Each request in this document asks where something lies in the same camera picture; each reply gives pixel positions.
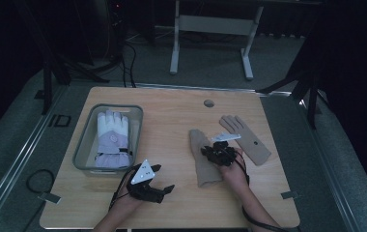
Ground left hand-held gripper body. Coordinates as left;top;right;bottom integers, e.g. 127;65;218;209
126;159;167;204

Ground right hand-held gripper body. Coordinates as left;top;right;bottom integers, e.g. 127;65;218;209
204;132;242;167

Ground plain beige glove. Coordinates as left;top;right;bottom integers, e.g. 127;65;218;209
188;129;224;189

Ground white and purple ski glove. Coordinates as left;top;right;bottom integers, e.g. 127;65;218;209
94;109;133;169

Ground grey plastic bin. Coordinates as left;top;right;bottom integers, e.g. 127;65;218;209
72;102;144;177

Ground person's left hand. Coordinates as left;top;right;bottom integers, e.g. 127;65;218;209
114;183;146;214

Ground person's right hand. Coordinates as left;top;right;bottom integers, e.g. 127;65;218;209
217;147;251;192

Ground beige glove with dark button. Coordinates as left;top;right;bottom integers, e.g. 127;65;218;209
218;114;272;167

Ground grey tape piece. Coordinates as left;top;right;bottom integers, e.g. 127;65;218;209
280;190;299;200
37;191;62;205

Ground black floor tape marks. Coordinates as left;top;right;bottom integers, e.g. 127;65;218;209
47;113;72;128

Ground black tripod stand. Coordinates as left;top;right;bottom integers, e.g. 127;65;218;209
256;18;334;131
14;0;110;116

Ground dark computer tower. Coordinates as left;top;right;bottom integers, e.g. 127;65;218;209
106;0;128;61

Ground left hand-held gripper black cable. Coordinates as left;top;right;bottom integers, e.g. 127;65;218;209
108;167;137;213

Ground hand-held gripper black cable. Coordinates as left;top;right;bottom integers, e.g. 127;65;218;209
226;141;303;232
108;167;137;213

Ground right hand-held gripper black cable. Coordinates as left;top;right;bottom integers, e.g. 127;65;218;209
226;141;303;232

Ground black floor cables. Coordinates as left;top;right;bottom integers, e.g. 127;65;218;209
91;30;176;89

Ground metal floor rail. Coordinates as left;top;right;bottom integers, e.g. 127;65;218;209
0;84;68;232
296;96;366;232

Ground black cable loop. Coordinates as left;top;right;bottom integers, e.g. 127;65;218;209
26;168;56;194

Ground white desk frame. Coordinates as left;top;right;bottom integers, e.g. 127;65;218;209
169;0;265;81

